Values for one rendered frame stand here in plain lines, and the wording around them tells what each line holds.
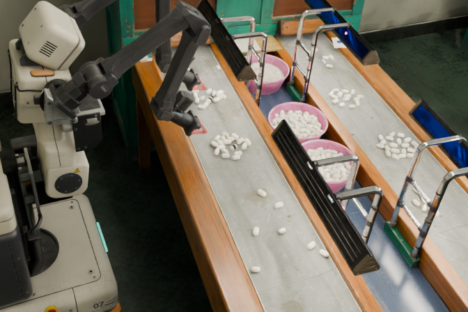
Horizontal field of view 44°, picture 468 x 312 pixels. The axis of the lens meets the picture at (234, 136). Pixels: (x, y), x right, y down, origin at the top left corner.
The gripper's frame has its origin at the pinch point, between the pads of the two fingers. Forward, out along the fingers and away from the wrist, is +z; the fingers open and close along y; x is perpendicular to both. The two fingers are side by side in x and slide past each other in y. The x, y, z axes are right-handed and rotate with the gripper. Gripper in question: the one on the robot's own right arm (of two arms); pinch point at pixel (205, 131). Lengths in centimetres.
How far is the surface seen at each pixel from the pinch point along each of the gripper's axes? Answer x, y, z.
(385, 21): -85, 183, 204
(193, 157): 10.8, -3.6, 2.2
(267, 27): -36, 83, 48
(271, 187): -3.9, -25.6, 23.1
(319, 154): -21, -11, 45
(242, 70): -27.6, 6.2, -2.3
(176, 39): -4, 78, 8
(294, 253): -1, -58, 20
